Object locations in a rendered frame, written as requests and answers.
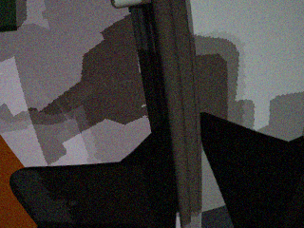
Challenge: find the green rectangular box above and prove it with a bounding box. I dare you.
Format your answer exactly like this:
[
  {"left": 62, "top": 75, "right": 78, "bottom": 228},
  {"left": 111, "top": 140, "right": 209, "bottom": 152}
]
[{"left": 0, "top": 0, "right": 18, "bottom": 33}]

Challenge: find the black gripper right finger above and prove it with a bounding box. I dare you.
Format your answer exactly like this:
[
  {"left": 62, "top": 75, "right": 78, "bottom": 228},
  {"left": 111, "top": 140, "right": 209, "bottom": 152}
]
[{"left": 200, "top": 113, "right": 304, "bottom": 228}]

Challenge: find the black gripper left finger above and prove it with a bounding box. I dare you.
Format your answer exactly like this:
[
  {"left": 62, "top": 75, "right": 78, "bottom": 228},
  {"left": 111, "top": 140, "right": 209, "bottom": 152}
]
[{"left": 9, "top": 118, "right": 178, "bottom": 228}]

